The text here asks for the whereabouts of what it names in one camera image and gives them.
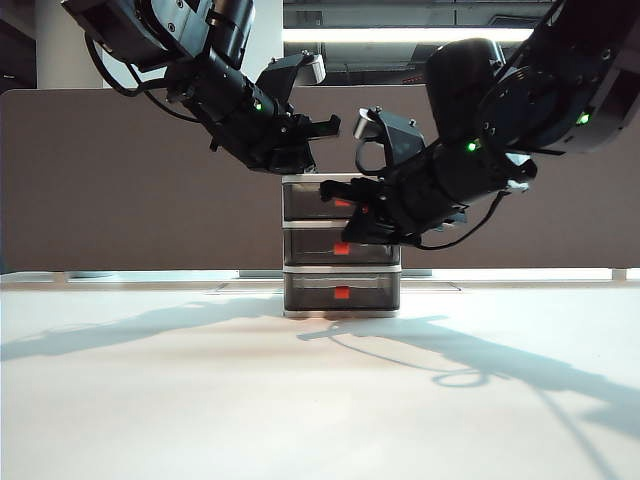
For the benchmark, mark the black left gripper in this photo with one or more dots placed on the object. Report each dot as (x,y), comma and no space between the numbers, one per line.
(295,132)

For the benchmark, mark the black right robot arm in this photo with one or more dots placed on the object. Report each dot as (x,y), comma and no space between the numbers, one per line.
(525,100)

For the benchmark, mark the grey partition base bracket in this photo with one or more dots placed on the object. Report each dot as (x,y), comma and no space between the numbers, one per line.
(420,274)
(255,274)

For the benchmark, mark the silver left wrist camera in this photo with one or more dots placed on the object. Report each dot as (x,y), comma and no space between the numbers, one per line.
(315,70)

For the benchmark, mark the long ceiling light strip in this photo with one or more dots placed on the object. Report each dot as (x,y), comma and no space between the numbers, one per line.
(375,35)

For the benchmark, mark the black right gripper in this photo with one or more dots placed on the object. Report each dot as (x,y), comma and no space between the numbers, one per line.
(397,210)

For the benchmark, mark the white partition foot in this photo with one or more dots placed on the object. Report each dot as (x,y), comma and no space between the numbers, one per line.
(619,274)
(59,278)

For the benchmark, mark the small three-drawer storage cabinet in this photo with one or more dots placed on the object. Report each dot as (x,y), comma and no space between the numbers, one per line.
(310,224)

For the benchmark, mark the white round column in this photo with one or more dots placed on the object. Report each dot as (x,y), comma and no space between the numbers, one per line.
(65,60)

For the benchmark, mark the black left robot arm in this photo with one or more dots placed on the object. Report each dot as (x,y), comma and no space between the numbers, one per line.
(220,85)

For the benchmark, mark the brown fabric desk partition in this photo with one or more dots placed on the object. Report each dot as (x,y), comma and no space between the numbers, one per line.
(100,200)

